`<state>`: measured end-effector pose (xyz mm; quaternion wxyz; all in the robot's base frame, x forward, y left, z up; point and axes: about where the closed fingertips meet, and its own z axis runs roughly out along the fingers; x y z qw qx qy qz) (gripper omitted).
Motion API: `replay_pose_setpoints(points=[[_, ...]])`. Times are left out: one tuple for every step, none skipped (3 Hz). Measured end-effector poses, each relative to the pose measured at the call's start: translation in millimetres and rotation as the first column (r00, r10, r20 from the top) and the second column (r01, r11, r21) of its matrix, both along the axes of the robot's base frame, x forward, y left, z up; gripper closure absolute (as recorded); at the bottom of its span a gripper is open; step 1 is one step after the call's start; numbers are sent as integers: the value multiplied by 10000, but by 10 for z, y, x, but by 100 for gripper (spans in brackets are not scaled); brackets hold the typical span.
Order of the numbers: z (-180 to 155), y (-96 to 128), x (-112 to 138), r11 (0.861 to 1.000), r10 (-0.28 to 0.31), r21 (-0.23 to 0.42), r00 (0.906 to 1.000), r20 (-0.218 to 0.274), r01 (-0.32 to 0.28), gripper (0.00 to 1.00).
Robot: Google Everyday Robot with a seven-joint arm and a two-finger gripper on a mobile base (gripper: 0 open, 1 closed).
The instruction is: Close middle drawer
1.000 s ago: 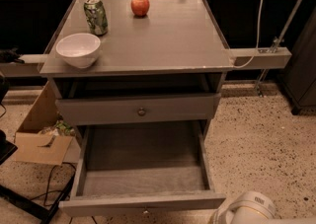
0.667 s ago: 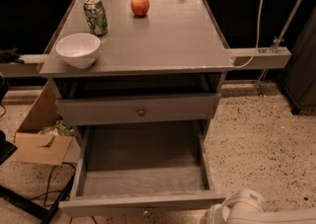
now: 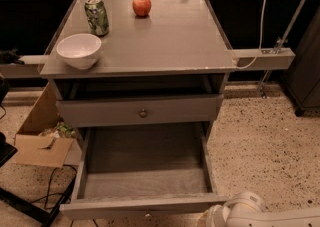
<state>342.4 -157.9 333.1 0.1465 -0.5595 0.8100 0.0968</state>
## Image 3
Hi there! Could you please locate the grey wooden drawer cabinet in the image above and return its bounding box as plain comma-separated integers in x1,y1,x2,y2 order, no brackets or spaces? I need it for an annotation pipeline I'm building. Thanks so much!
37,0,238,142

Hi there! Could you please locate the white cable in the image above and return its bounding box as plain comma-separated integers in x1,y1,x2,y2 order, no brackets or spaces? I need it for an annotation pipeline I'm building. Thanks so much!
235,0,268,71

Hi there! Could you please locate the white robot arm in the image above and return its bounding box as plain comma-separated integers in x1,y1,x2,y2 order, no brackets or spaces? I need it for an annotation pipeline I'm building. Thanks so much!
206,191,320,227

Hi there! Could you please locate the open cardboard box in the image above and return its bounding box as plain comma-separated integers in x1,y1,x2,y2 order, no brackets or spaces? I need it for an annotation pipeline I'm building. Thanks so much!
14,85,81,168

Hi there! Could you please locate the black floor cable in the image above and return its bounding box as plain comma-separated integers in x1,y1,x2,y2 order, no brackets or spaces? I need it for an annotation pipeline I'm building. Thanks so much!
29,164,78,211

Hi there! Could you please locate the red apple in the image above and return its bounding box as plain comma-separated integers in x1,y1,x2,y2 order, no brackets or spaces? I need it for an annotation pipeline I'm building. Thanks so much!
132,0,151,17

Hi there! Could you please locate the white ceramic bowl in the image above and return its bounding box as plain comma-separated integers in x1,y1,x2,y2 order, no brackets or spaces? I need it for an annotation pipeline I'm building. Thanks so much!
56,34,102,70

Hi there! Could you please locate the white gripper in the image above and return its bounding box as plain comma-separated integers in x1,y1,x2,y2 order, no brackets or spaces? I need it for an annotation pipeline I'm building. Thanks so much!
206,205,230,227

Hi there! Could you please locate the grey drawer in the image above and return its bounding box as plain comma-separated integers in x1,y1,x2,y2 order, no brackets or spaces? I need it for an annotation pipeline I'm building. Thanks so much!
60,123,227,220
57,94,223,127

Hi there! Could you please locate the black metal stand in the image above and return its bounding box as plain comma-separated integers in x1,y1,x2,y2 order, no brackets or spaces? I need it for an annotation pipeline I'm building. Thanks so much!
0,132,77,227

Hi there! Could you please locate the dark grey side cabinet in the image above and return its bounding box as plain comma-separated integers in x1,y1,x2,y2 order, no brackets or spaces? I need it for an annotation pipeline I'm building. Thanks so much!
282,7,320,117

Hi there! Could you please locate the grey top drawer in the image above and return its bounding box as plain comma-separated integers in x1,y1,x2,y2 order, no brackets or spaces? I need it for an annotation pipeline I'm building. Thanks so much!
57,94,223,127

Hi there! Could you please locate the green soda can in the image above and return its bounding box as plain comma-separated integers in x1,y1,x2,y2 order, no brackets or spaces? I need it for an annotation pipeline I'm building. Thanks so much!
84,0,109,36

